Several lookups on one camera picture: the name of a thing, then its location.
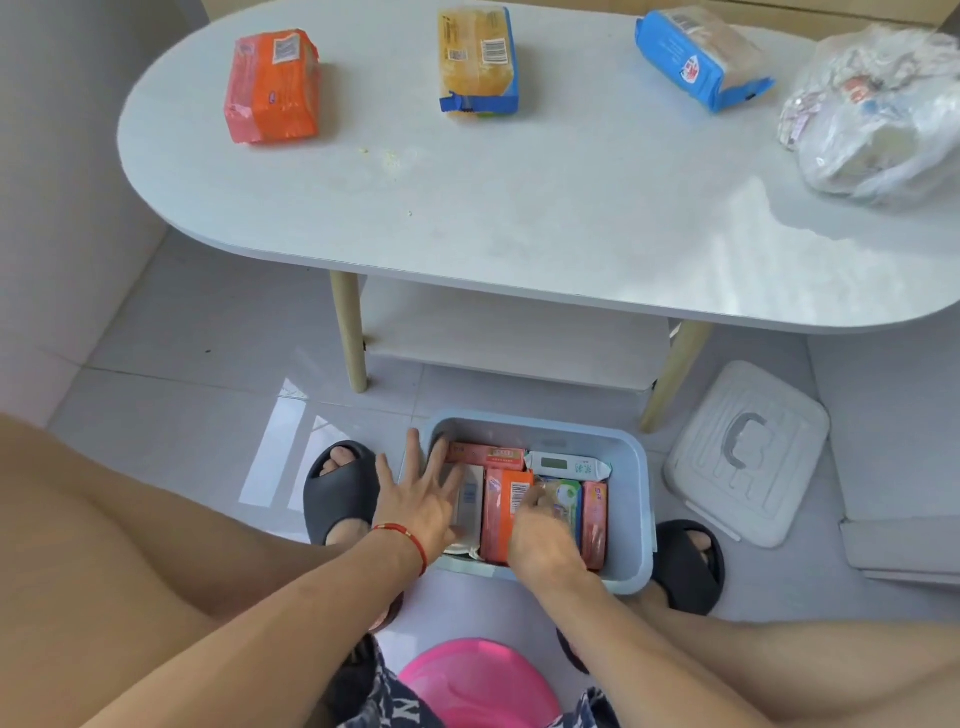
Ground person's left hand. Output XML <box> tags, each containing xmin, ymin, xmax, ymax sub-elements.
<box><xmin>372</xmin><ymin>428</ymin><xmax>468</xmax><ymax>575</ymax></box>

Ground person's right hand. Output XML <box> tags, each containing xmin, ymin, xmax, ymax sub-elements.
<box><xmin>507</xmin><ymin>483</ymin><xmax>590</xmax><ymax>595</ymax></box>

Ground orange medicine box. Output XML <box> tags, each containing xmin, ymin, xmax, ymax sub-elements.
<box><xmin>480</xmin><ymin>468</ymin><xmax>536</xmax><ymax>566</ymax></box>

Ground person's left forearm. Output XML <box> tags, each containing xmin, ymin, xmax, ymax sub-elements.
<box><xmin>81</xmin><ymin>525</ymin><xmax>430</xmax><ymax>728</ymax></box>

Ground person's right forearm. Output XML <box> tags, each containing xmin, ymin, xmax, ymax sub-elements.
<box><xmin>517</xmin><ymin>566</ymin><xmax>777</xmax><ymax>728</ymax></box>

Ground green packet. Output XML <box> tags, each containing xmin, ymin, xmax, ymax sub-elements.
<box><xmin>541</xmin><ymin>479</ymin><xmax>585</xmax><ymax>550</ymax></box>

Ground black left slipper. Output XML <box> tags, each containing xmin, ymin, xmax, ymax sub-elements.
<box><xmin>303</xmin><ymin>440</ymin><xmax>407</xmax><ymax>636</ymax></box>

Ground black slipper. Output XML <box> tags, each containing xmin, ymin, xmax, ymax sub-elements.
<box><xmin>649</xmin><ymin>519</ymin><xmax>727</xmax><ymax>618</ymax></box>
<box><xmin>303</xmin><ymin>440</ymin><xmax>407</xmax><ymax>636</ymax></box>

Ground white digital thermometer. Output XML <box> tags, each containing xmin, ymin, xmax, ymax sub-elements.
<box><xmin>524</xmin><ymin>450</ymin><xmax>613</xmax><ymax>483</ymax></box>

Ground flat orange box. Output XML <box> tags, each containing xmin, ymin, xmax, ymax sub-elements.
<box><xmin>447</xmin><ymin>441</ymin><xmax>527</xmax><ymax>473</ymax></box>

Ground white medicine box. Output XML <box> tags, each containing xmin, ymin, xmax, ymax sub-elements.
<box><xmin>442</xmin><ymin>462</ymin><xmax>487</xmax><ymax>555</ymax></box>

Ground pink red narrow box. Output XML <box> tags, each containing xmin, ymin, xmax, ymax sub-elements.
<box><xmin>580</xmin><ymin>481</ymin><xmax>609</xmax><ymax>572</ymax></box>

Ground light blue storage box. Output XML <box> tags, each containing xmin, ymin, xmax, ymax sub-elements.
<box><xmin>401</xmin><ymin>410</ymin><xmax>658</xmax><ymax>597</ymax></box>

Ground wooden table leg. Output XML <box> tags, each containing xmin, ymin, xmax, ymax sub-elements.
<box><xmin>330</xmin><ymin>270</ymin><xmax>371</xmax><ymax>395</ymax></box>
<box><xmin>639</xmin><ymin>320</ymin><xmax>714</xmax><ymax>435</ymax></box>

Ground white table shelf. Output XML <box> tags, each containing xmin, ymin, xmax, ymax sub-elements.
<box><xmin>359</xmin><ymin>275</ymin><xmax>678</xmax><ymax>393</ymax></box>

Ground black right slipper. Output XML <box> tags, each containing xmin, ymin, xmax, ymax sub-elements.
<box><xmin>649</xmin><ymin>519</ymin><xmax>727</xmax><ymax>618</ymax></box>

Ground pink plastic stool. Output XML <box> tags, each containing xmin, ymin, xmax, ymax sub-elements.
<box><xmin>396</xmin><ymin>637</ymin><xmax>564</xmax><ymax>728</ymax></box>

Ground dark patterned shorts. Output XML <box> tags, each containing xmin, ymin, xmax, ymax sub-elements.
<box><xmin>321</xmin><ymin>636</ymin><xmax>622</xmax><ymax>728</ymax></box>

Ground white oval table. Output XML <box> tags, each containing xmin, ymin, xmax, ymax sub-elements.
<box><xmin>116</xmin><ymin>0</ymin><xmax>960</xmax><ymax>435</ymax></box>

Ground person's left leg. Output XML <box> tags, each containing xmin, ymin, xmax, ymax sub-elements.
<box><xmin>0</xmin><ymin>412</ymin><xmax>406</xmax><ymax>728</ymax></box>

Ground person's leg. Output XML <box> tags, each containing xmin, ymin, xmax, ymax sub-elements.
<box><xmin>621</xmin><ymin>528</ymin><xmax>960</xmax><ymax>728</ymax></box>
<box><xmin>0</xmin><ymin>412</ymin><xmax>406</xmax><ymax>728</ymax></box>

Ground person's right leg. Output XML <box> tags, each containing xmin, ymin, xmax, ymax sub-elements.
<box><xmin>621</xmin><ymin>528</ymin><xmax>960</xmax><ymax>728</ymax></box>

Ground white flat board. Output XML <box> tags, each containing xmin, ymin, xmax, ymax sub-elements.
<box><xmin>837</xmin><ymin>516</ymin><xmax>960</xmax><ymax>587</ymax></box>

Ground yellow snack packet blue edge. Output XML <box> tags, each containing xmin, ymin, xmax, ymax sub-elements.
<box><xmin>437</xmin><ymin>4</ymin><xmax>522</xmax><ymax>120</ymax></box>

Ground orange snack packet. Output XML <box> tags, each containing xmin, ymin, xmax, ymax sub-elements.
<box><xmin>223</xmin><ymin>28</ymin><xmax>323</xmax><ymax>146</ymax></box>

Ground clear plastic bag with items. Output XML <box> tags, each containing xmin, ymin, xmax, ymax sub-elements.
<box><xmin>776</xmin><ymin>22</ymin><xmax>960</xmax><ymax>212</ymax></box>

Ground red string bracelet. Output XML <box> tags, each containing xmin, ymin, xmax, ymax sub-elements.
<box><xmin>371</xmin><ymin>522</ymin><xmax>429</xmax><ymax>578</ymax></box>

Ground white box lid with handle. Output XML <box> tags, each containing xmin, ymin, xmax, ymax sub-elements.
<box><xmin>663</xmin><ymin>360</ymin><xmax>832</xmax><ymax>550</ymax></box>

